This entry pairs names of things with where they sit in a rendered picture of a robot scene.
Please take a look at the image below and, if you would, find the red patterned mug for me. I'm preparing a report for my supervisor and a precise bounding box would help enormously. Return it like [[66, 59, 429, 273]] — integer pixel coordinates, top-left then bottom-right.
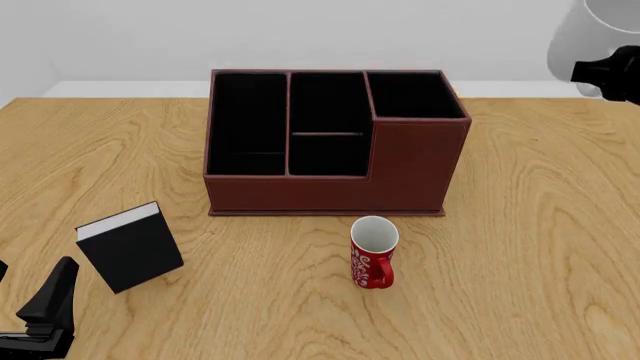
[[349, 215, 400, 291]]

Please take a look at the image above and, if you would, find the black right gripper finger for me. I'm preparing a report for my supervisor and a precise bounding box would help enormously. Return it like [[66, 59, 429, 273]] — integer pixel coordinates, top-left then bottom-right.
[[570, 55, 617, 86]]

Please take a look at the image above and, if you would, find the black book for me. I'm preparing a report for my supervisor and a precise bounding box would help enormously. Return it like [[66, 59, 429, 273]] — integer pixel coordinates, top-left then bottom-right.
[[74, 201, 185, 295]]

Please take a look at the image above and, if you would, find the white mug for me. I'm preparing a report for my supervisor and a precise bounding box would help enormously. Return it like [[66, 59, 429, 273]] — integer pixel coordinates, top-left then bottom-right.
[[546, 0, 640, 99]]

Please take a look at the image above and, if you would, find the red-brown desk caddy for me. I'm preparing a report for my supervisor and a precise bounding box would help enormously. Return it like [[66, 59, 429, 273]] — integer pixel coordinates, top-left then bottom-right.
[[202, 68, 473, 218]]

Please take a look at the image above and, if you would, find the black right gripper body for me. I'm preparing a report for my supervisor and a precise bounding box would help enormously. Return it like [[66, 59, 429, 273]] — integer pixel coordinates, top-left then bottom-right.
[[601, 44, 640, 105]]

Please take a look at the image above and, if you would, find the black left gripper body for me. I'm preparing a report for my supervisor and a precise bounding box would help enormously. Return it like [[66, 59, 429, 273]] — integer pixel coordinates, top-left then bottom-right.
[[0, 324, 77, 360]]

